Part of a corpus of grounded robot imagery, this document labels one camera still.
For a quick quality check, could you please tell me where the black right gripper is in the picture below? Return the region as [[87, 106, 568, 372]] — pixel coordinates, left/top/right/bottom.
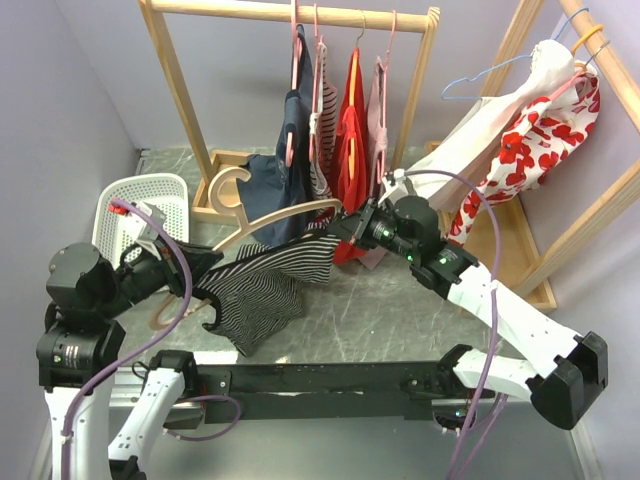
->
[[326, 198, 416, 263]]

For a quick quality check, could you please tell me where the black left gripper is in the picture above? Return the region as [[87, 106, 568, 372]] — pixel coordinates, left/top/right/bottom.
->
[[93, 224, 221, 316]]

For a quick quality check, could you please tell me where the black white striped tank top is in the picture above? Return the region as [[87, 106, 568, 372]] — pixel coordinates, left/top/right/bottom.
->
[[193, 230, 340, 357]]

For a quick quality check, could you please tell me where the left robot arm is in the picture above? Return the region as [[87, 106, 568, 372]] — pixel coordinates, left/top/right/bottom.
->
[[36, 243, 202, 479]]

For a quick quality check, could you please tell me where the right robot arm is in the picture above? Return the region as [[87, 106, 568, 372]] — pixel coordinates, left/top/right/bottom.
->
[[328, 196, 608, 430]]

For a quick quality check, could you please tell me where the orange hanger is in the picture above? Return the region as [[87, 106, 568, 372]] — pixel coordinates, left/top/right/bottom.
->
[[348, 10, 367, 180]]

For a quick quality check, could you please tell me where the navy blue printed top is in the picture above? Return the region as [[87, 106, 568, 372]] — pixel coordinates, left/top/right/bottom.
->
[[236, 24, 314, 221]]

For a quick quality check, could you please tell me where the mauve pink top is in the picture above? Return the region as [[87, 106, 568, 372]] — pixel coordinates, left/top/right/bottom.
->
[[366, 57, 388, 199]]

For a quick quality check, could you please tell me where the pink plastic hanger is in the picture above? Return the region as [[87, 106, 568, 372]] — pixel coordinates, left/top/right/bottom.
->
[[284, 0, 304, 167]]

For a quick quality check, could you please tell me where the red white striped top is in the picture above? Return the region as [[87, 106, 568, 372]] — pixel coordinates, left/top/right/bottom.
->
[[309, 36, 337, 200]]

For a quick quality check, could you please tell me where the orange hanger hook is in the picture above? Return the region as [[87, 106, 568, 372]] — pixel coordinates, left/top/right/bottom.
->
[[571, 24, 604, 56]]

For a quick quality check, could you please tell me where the white perforated plastic basket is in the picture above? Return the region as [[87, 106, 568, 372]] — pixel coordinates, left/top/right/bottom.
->
[[92, 173, 190, 267]]

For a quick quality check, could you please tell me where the white garment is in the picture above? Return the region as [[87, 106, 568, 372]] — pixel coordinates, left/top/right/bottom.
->
[[408, 40, 598, 212]]

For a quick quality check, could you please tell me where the wooden clothes rack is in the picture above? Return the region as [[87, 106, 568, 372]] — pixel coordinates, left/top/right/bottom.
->
[[139, 1, 440, 225], [424, 0, 640, 316]]

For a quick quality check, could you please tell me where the black base bar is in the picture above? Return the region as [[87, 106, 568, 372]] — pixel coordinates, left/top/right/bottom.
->
[[186, 361, 471, 420]]

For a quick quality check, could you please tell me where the red floral white dress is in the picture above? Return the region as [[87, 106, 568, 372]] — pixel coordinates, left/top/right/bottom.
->
[[447, 70, 600, 245]]

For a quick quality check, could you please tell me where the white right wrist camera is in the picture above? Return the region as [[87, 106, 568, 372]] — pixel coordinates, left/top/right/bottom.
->
[[378, 168, 416, 206]]

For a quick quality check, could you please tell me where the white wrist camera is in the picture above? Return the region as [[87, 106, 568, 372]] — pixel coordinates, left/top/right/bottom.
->
[[108, 198, 166, 257], [378, 168, 416, 206]]

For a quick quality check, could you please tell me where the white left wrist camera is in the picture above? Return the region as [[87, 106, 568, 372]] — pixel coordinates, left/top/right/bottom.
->
[[108, 198, 166, 257]]

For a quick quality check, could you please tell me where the pink wire hanger right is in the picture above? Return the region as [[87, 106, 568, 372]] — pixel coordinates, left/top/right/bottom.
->
[[374, 9, 399, 182]]

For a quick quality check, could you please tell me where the pink wire hanger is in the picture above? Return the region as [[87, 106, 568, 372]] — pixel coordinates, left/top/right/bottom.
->
[[309, 5, 333, 165], [374, 9, 399, 182]]

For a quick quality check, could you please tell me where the aluminium rail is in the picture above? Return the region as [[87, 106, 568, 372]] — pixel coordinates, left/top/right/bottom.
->
[[29, 374, 601, 480]]

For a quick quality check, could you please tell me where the blue wire hanger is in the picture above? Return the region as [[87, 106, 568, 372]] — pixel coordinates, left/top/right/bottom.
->
[[440, 6, 592, 102]]

